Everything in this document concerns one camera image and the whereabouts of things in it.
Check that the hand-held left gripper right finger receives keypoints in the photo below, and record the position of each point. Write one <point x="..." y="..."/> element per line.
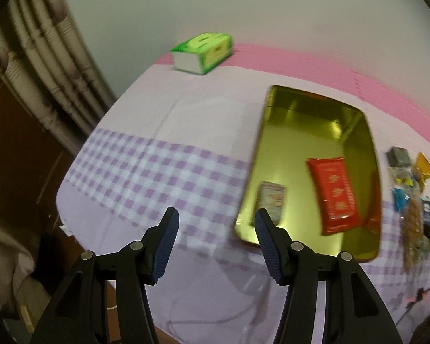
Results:
<point x="267" y="243"/>

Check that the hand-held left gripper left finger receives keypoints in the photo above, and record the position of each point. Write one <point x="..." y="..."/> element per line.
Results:
<point x="165" y="243"/>

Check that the yellow snack packet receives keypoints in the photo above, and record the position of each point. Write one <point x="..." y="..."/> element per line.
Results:
<point x="424" y="168"/>

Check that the gold and brown tin box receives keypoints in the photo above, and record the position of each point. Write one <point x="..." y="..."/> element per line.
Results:
<point x="308" y="129"/>

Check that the clear peanut candy packet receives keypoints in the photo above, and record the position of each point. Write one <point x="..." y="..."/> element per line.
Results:
<point x="412" y="229"/>

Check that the dark blue snack packet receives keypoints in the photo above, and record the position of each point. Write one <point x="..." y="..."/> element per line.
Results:
<point x="427" y="209"/>

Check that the small pale printed snack packet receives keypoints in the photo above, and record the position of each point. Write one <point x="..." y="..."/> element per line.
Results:
<point x="272" y="200"/>

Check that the yellow-wrapped cookie packet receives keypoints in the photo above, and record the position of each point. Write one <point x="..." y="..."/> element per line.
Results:
<point x="404" y="177"/>

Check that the red snack packet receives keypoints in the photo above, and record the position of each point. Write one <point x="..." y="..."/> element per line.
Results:
<point x="335" y="193"/>

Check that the grey snack packet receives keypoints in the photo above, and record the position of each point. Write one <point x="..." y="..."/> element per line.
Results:
<point x="398" y="157"/>

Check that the purple and pink checked sheet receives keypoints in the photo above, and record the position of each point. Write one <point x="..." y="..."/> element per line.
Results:
<point x="165" y="132"/>

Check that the cardboard box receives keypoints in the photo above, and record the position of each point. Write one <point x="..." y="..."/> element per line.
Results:
<point x="32" y="301"/>

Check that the grey cloth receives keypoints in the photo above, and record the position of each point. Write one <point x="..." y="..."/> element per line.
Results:
<point x="3" y="258"/>

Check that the brown wooden cabinet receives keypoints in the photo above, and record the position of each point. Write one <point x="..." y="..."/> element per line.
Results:
<point x="14" y="150"/>

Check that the green tissue pack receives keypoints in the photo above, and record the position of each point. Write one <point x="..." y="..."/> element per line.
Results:
<point x="204" y="52"/>

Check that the beige pleated curtain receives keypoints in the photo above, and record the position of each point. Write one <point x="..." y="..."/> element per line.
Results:
<point x="39" y="43"/>

